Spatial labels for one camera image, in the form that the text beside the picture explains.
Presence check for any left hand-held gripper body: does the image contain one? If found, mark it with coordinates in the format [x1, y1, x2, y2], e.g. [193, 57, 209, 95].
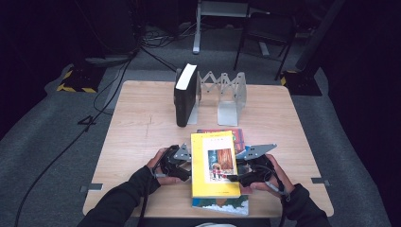
[159, 143, 193, 183]

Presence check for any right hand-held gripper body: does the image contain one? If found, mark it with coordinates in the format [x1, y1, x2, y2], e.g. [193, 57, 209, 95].
[235, 143, 279, 189]

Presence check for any yellow book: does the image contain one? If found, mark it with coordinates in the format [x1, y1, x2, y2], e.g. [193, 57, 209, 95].
[190, 130, 242, 200]

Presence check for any red illustrated book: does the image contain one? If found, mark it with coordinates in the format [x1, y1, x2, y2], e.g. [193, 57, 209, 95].
[197, 127, 253, 196]

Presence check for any blue book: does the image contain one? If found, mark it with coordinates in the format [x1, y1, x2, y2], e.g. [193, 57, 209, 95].
[191, 145, 252, 217]

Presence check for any expandable metal bookend rack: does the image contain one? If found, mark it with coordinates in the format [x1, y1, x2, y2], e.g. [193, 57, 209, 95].
[187, 70, 248, 128]

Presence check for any black book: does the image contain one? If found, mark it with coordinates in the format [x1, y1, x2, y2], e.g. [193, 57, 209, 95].
[173, 62, 200, 128]

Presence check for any person's left hand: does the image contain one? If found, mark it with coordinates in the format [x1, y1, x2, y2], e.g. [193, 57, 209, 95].
[145, 148, 183, 186]

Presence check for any person's right hand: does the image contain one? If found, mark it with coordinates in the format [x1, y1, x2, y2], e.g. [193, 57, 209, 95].
[250, 153, 296, 199]

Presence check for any white object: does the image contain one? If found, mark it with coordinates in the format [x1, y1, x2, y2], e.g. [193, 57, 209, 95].
[195, 221, 237, 227]

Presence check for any grey tape strip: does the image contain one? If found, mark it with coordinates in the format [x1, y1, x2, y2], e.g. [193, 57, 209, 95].
[311, 177, 331, 187]
[79, 183, 104, 194]

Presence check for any black yellow striped base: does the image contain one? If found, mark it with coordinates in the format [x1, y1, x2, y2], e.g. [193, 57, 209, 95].
[56, 64, 107, 95]
[279, 69, 323, 97]

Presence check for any white desk stand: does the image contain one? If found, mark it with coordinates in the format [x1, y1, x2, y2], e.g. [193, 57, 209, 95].
[192, 0, 251, 56]

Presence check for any black chair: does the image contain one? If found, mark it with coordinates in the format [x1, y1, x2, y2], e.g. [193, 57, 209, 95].
[233, 11, 298, 81]

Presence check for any dark cabinet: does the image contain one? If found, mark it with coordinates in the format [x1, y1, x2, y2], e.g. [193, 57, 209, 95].
[83, 0, 141, 61]

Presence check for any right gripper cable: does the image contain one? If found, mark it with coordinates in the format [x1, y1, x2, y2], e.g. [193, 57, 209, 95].
[264, 164, 292, 227]

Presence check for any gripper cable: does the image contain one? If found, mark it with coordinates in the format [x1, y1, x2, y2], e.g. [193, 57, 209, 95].
[137, 148, 168, 227]
[264, 164, 292, 227]

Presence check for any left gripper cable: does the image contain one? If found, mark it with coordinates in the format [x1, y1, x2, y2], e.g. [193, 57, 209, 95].
[137, 148, 168, 227]

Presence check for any long black floor cable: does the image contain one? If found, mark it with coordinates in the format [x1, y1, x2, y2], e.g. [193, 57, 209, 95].
[13, 58, 135, 227]

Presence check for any bundle of floor cables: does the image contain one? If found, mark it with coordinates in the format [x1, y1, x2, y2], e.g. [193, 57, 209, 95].
[138, 22, 198, 49]

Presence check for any grey slanted post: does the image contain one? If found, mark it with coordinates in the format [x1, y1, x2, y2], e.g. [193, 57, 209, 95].
[294, 0, 347, 71]

